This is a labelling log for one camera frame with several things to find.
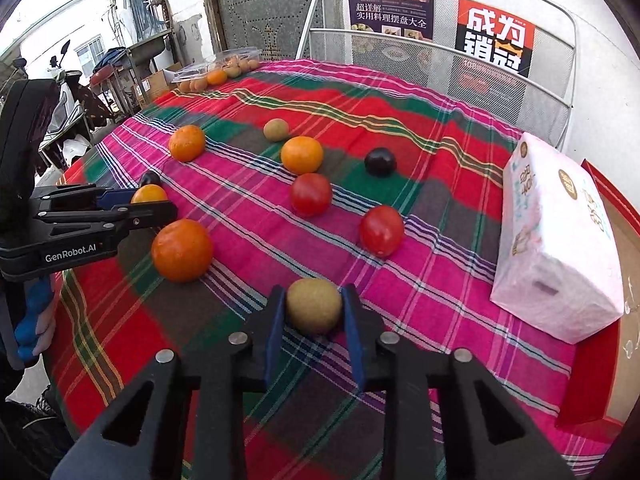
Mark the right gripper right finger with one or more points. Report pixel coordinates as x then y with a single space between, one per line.
443 405

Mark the metal mesh rack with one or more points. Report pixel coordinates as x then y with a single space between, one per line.
541 103

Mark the large orange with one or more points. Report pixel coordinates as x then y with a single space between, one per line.
182 252

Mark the red cardboard box tray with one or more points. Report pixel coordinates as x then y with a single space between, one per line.
603 388

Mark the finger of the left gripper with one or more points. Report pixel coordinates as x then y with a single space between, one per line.
136 216
115 198

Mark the dark cookbook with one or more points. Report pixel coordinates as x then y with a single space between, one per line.
413 19

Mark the studded metal door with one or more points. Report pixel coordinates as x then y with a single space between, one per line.
273 26

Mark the blue gloved left hand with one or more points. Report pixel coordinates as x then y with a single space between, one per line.
35 332

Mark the clear plastic fruit container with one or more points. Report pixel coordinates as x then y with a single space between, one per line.
215 70

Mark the small yellow orange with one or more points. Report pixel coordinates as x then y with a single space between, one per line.
149 193

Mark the scooter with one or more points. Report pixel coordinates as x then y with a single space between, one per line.
77 112

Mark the cardboard box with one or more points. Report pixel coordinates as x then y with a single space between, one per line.
156 85

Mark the small kiwi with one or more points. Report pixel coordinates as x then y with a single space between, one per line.
276 130

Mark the plaid tablecloth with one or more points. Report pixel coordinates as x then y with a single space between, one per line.
112 316

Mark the dark plum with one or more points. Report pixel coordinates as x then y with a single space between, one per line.
380 162
150 177

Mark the white tissue pack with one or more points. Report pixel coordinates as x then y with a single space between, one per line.
554 258

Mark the red tomato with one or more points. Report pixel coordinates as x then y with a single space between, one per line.
310 195
381 231

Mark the red black white book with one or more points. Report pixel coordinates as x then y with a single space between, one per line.
495 36

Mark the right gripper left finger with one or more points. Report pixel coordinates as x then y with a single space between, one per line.
143 431

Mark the green kiwi fruit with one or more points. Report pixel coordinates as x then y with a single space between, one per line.
313 305

